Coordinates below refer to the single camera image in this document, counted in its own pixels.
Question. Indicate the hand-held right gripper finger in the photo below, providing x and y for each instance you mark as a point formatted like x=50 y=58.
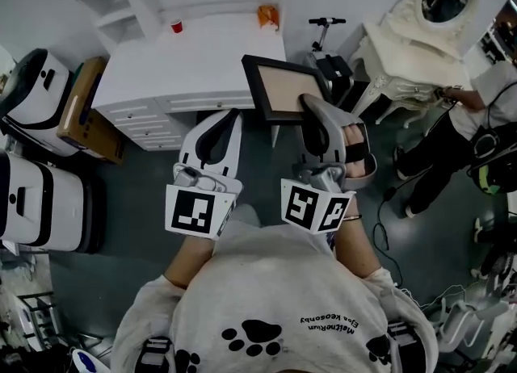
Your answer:
x=309 y=141
x=335 y=133

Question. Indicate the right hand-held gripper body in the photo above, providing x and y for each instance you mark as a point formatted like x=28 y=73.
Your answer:
x=307 y=210

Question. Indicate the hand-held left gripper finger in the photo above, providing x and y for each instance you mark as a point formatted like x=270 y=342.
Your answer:
x=232 y=149
x=192 y=141

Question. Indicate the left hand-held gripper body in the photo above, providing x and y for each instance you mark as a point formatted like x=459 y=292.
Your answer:
x=190 y=210

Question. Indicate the black picture frame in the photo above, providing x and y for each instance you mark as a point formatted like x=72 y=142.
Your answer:
x=282 y=85

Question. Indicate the person's right forearm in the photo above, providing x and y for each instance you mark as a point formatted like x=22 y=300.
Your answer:
x=357 y=246

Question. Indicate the person's left forearm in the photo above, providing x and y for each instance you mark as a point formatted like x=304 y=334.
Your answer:
x=190 y=258

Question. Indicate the white desk with shelves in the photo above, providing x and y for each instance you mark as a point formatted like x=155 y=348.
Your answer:
x=182 y=64

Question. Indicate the person's right hand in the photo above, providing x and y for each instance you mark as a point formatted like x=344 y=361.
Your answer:
x=357 y=133

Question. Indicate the grey folding scooter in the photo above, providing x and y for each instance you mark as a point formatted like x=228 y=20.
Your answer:
x=331 y=68

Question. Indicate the grey paw print sweatshirt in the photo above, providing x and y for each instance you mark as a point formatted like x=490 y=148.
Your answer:
x=262 y=294

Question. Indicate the white ornate vanity table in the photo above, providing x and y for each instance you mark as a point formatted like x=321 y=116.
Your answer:
x=404 y=64

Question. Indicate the brown cardboard box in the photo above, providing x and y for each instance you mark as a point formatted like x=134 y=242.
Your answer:
x=85 y=113

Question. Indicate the red plastic cup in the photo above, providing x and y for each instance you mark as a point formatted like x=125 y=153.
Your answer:
x=177 y=26

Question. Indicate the orange bag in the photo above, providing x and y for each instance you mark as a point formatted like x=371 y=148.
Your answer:
x=267 y=16

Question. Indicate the white oval vanity mirror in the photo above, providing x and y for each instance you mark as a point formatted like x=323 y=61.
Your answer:
x=408 y=8

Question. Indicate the black bag with green trim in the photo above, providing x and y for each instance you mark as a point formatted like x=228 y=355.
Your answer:
x=493 y=161

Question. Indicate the metal rack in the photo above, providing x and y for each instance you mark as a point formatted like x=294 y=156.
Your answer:
x=40 y=319

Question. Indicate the white plastic chair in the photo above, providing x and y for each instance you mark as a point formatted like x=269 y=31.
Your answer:
x=468 y=323

